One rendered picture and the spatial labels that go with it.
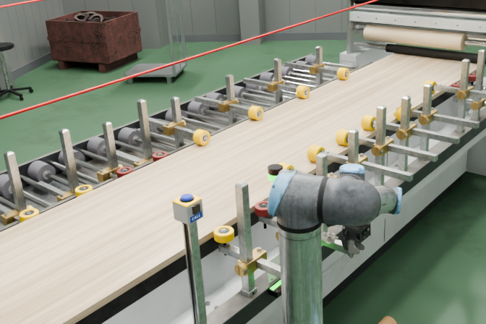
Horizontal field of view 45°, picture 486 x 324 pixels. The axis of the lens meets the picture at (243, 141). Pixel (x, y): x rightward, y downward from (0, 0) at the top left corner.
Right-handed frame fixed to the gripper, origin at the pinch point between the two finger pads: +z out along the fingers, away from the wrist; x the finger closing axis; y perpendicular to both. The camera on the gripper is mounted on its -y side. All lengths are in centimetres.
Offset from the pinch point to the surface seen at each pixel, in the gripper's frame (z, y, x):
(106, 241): -10, -73, -58
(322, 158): -27.4, -24.3, 18.9
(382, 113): -32, -25, 69
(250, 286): 7.0, -25.0, -29.9
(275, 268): -2.2, -15.1, -26.3
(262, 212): -8.4, -39.4, -4.0
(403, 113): -25, -27, 94
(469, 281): 82, -1, 124
